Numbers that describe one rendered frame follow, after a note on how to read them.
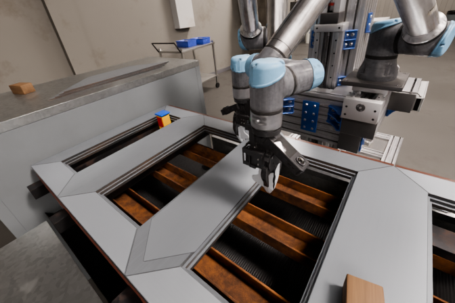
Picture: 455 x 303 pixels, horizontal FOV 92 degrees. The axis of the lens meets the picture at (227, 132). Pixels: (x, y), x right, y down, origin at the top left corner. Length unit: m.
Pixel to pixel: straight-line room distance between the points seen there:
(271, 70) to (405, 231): 0.52
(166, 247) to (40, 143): 0.84
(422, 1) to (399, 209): 0.58
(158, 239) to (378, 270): 0.52
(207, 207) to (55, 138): 0.85
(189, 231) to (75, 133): 0.86
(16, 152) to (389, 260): 1.34
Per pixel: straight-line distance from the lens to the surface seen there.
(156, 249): 0.66
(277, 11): 0.93
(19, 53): 3.79
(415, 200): 0.83
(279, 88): 0.48
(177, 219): 0.70
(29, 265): 0.97
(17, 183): 1.34
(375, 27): 1.13
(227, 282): 0.76
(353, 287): 0.55
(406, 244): 0.71
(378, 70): 1.13
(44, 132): 1.28
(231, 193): 0.73
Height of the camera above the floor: 1.36
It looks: 29 degrees down
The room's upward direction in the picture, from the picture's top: 6 degrees counter-clockwise
